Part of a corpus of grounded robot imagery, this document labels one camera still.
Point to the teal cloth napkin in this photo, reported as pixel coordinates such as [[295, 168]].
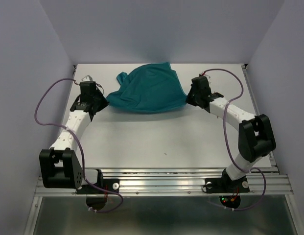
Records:
[[149, 89]]

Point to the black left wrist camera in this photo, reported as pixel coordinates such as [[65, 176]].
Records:
[[87, 86]]

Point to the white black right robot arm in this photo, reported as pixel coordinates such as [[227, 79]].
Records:
[[232, 115]]

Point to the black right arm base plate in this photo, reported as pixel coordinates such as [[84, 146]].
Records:
[[224, 186]]

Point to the aluminium front rail frame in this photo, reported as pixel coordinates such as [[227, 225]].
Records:
[[169, 202]]

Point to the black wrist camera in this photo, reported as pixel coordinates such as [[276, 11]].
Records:
[[87, 86], [200, 80]]

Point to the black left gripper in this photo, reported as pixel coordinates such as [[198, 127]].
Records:
[[104, 104]]

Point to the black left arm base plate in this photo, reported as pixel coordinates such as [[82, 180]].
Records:
[[109, 186]]

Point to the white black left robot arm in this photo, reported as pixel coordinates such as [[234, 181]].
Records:
[[60, 167]]

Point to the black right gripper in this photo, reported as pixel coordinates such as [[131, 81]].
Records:
[[189, 100]]

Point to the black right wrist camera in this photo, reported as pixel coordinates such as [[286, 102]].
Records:
[[200, 80]]

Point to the aluminium right side rail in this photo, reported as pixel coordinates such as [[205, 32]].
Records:
[[255, 138]]

